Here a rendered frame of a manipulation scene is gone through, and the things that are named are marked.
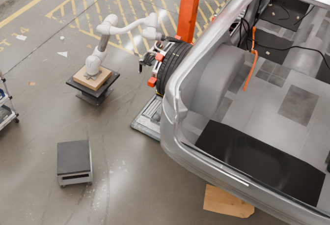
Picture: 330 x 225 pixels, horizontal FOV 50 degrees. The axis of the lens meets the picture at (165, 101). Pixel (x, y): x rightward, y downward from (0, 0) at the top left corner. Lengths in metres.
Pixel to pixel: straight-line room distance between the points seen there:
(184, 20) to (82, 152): 1.85
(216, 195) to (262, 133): 0.99
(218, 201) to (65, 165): 1.71
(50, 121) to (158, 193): 1.67
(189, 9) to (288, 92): 1.39
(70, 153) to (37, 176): 0.53
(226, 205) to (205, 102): 1.24
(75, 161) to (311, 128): 2.40
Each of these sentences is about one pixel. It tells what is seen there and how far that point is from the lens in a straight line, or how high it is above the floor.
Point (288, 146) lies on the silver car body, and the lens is 3.59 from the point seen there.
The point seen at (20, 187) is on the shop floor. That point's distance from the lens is 4.29.
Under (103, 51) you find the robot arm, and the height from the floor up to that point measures 0.64.
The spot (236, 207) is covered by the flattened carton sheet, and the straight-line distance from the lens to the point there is 4.15.
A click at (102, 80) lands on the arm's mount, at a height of 0.37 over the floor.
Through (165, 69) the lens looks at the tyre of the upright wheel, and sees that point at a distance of 3.75.
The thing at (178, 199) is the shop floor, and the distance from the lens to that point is 4.07.
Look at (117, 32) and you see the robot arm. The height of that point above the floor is 1.16.
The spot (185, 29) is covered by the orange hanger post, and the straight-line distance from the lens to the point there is 4.20.
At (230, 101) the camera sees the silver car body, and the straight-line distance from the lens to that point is 3.66.
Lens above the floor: 3.66
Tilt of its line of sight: 49 degrees down
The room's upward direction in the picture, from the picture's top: 6 degrees clockwise
